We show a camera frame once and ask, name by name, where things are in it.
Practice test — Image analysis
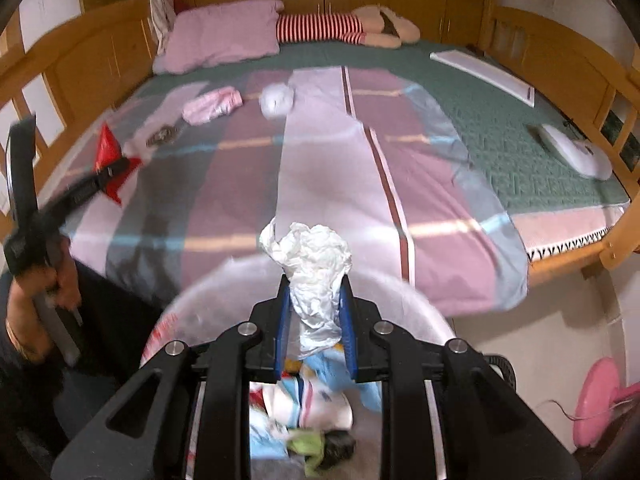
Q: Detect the blue quilted cloth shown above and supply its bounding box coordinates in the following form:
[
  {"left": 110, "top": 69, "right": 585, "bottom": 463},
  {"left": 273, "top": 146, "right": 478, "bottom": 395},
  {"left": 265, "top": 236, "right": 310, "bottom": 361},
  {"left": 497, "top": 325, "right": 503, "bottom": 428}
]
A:
[{"left": 304, "top": 348, "right": 382, "bottom": 413}]

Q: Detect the pink pillow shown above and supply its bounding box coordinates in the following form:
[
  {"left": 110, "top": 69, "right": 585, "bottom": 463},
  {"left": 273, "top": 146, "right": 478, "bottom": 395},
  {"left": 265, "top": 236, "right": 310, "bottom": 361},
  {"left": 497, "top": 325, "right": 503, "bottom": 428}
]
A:
[{"left": 152, "top": 0, "right": 283, "bottom": 75}]

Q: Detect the pink plastic wrapper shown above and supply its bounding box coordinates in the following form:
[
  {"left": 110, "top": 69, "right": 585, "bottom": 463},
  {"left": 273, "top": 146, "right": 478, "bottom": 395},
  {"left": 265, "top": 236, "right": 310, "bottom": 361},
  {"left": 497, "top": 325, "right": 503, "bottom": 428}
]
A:
[{"left": 182, "top": 87, "right": 243, "bottom": 126}]

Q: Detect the white tissue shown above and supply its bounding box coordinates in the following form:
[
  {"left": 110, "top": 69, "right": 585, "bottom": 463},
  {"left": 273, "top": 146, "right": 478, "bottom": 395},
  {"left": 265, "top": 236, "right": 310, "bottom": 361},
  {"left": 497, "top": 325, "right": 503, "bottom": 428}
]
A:
[{"left": 258, "top": 221, "right": 352, "bottom": 360}]

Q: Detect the red plastic wrapper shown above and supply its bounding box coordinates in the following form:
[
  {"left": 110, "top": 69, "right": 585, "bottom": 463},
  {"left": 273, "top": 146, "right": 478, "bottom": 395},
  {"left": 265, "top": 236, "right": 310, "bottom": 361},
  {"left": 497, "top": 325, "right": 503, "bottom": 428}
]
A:
[{"left": 93, "top": 122, "right": 142, "bottom": 205}]

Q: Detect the white plastic trash bag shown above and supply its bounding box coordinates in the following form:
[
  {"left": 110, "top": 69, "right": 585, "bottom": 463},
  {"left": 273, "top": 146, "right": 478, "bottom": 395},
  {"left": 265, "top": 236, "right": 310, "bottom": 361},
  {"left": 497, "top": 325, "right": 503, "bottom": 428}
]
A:
[{"left": 141, "top": 256, "right": 454, "bottom": 479}]

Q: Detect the wooden bed frame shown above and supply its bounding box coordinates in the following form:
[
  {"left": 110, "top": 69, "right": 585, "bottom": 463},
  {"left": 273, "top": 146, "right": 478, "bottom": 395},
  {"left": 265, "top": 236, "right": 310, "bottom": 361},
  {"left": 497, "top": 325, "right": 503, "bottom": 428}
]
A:
[{"left": 1, "top": 0, "right": 639, "bottom": 284}]

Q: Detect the striped plush doll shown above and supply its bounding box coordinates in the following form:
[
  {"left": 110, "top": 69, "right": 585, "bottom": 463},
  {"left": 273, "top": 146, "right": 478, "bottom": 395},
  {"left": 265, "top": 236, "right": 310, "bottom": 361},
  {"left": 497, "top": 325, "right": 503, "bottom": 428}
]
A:
[{"left": 276, "top": 4, "right": 421, "bottom": 49}]

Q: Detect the person's left hand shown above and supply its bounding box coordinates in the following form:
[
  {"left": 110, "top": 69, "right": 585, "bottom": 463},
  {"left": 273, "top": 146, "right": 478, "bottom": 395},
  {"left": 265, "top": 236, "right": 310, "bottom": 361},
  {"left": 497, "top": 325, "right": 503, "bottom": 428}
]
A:
[{"left": 4, "top": 236, "right": 84, "bottom": 363}]

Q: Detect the white flat board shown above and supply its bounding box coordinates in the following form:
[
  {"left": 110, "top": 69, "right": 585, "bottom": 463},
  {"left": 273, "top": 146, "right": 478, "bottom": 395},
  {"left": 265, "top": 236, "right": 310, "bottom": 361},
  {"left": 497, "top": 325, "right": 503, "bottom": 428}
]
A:
[{"left": 430, "top": 50, "right": 536, "bottom": 107}]

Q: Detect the striped paper cup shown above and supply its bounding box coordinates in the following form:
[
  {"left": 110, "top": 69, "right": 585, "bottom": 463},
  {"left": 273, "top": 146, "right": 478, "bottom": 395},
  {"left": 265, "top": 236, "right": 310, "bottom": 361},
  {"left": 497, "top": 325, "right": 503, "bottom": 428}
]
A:
[{"left": 262, "top": 377, "right": 354, "bottom": 431}]

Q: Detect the plaid pink grey quilt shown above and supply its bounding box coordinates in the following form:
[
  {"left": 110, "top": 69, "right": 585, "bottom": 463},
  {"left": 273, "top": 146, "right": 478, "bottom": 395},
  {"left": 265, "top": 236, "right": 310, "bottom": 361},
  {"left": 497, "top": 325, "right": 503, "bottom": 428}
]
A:
[{"left": 65, "top": 66, "right": 528, "bottom": 316}]

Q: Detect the green bed mat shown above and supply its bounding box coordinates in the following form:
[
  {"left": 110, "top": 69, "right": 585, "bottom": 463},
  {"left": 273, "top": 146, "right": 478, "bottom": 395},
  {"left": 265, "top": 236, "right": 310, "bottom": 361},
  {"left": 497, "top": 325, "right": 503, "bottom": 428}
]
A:
[{"left": 136, "top": 41, "right": 629, "bottom": 214}]

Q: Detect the white handheld vacuum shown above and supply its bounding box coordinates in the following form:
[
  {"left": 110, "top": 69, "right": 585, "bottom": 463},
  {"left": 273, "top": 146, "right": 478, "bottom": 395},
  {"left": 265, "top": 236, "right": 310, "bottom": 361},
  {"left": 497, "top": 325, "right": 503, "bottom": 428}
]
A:
[{"left": 538, "top": 124, "right": 613, "bottom": 181}]

